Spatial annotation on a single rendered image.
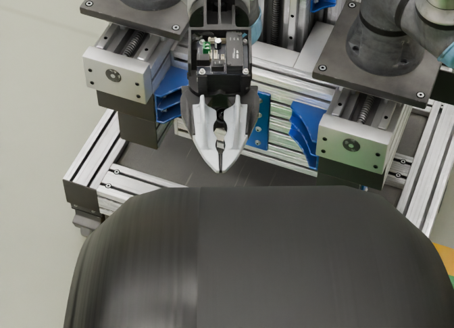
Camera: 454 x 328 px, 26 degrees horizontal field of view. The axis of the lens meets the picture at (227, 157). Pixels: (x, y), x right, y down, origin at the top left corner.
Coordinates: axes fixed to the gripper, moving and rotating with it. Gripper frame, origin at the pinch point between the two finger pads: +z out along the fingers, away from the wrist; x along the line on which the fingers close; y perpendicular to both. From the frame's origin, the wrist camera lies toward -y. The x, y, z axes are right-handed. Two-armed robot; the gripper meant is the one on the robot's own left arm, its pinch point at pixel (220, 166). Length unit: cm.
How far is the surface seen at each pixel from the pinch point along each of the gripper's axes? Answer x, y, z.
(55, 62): -47, -137, -123
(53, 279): -40, -128, -48
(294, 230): 5.3, 26.1, 22.4
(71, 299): -11.4, 24.1, 27.1
